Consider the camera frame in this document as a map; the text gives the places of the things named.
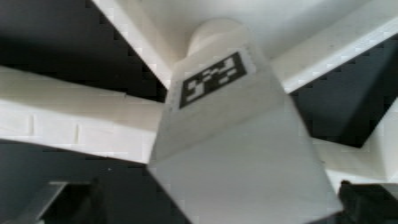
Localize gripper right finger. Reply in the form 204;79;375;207
337;181;398;224

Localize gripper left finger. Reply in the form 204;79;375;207
16;181;104;224

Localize white table leg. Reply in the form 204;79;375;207
147;19;343;224

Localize white L-shaped obstacle fence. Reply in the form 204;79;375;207
0;66;398;189

